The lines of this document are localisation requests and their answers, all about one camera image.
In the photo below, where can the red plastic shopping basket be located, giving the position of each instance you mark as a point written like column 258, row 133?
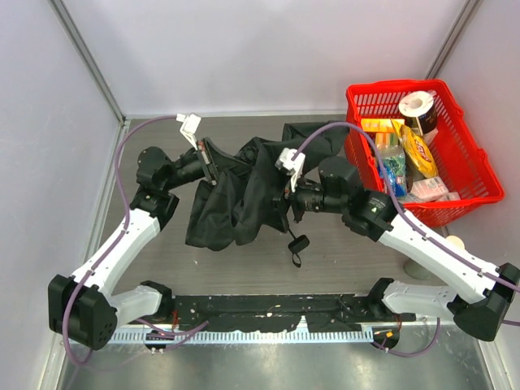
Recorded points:
column 462, row 165

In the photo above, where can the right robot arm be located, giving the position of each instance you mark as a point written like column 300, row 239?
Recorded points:
column 475, row 294

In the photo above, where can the black wrapped toilet paper roll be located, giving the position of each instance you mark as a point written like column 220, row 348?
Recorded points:
column 419, row 112

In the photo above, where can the black folding umbrella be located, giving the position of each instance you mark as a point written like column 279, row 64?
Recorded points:
column 235, row 209

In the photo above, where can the yellow Lays chips bag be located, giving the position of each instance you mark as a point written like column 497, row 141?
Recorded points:
column 417, row 151

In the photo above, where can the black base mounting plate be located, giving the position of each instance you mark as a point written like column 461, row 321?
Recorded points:
column 279, row 313

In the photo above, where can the yellow orange box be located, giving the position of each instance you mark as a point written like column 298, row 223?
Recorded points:
column 372, row 125

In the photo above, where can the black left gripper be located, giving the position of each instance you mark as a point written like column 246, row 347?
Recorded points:
column 208, row 161

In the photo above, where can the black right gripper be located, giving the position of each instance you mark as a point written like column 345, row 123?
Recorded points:
column 289, row 199

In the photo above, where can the clear green snack bag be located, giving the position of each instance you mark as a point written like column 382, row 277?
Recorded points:
column 394, row 161

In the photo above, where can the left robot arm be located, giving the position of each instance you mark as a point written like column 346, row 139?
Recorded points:
column 82, row 306

